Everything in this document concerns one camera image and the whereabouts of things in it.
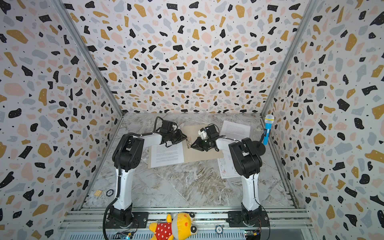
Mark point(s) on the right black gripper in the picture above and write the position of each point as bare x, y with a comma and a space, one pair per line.
199, 144

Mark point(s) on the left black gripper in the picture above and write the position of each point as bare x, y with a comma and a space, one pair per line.
179, 137

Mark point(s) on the white text sheet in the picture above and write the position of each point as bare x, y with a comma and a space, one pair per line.
161, 155
235, 131

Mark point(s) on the white diagram sheet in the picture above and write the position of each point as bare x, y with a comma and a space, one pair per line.
226, 167

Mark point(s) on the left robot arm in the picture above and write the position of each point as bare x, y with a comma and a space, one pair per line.
126, 158

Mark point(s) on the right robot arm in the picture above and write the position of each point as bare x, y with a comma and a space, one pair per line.
247, 162

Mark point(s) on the blue toy microphone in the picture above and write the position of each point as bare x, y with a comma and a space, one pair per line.
269, 120

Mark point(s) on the yellow plush toy red dress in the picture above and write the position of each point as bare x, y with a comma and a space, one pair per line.
180, 227

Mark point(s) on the small wooden block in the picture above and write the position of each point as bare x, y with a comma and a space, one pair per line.
98, 193

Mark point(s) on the right circuit board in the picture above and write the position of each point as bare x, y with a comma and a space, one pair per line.
253, 235

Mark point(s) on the left green circuit board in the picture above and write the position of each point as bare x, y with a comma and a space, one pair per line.
126, 235

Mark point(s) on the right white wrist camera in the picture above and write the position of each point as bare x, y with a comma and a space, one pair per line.
203, 133

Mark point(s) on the left aluminium corner post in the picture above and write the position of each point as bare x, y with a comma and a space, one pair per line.
65, 16

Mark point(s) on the aluminium corner post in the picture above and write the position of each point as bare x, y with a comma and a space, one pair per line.
65, 16
290, 54

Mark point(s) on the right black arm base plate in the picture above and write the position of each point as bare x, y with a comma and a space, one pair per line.
252, 219

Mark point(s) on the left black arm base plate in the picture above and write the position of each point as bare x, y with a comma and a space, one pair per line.
136, 220

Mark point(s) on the aluminium front rail frame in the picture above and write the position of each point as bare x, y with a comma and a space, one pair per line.
285, 224

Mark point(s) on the right aluminium corner post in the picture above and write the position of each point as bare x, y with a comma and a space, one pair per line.
290, 54

